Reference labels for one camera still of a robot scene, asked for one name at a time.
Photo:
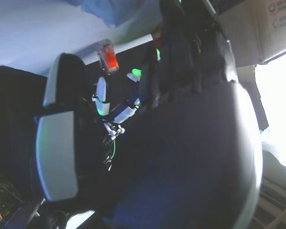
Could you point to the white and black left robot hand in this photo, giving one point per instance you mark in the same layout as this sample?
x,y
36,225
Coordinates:
x,y
181,148

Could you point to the clear red plastic object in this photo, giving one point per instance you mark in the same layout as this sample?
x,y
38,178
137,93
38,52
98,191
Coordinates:
x,y
109,59

